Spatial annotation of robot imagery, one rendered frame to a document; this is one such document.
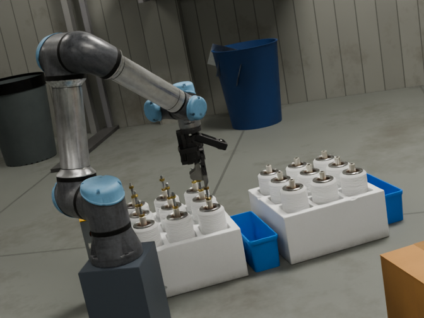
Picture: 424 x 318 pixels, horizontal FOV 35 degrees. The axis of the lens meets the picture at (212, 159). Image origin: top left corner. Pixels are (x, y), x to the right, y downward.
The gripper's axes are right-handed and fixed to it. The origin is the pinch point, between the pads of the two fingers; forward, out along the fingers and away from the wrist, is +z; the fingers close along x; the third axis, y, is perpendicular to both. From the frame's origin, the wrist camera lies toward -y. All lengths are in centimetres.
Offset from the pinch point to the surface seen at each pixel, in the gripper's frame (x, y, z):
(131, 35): -294, 35, -34
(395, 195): -15, -69, 24
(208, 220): 4.6, 2.0, 12.1
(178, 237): 6.6, 13.2, 15.3
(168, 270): 10.8, 18.3, 24.7
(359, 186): -5, -53, 14
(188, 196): -19.8, 7.9, 10.1
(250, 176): -108, -22, 34
